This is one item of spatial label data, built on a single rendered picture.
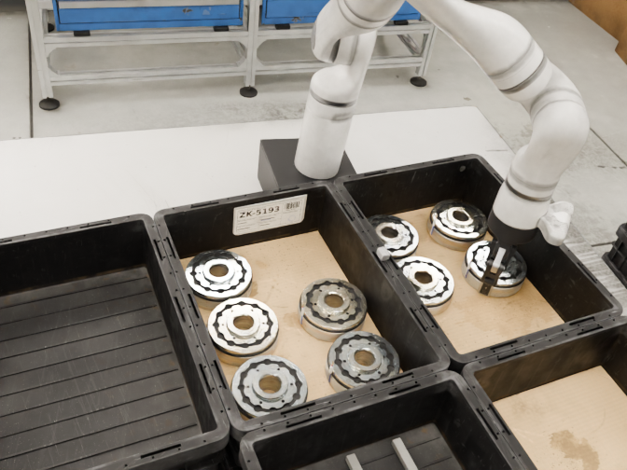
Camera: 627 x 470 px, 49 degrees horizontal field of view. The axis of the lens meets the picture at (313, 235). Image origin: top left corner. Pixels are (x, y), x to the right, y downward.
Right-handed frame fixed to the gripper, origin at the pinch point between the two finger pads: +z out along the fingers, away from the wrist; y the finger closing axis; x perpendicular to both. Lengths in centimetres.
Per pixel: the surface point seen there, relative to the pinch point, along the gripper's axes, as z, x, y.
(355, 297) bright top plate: -0.9, -17.5, 16.7
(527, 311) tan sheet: 2.3, 7.5, 1.8
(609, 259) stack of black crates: 47, 29, -77
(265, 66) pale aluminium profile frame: 71, -118, -151
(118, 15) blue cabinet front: 48, -163, -113
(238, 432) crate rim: -7, -20, 49
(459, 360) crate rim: -7.7, 0.1, 25.8
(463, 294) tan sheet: 2.3, -2.9, 3.9
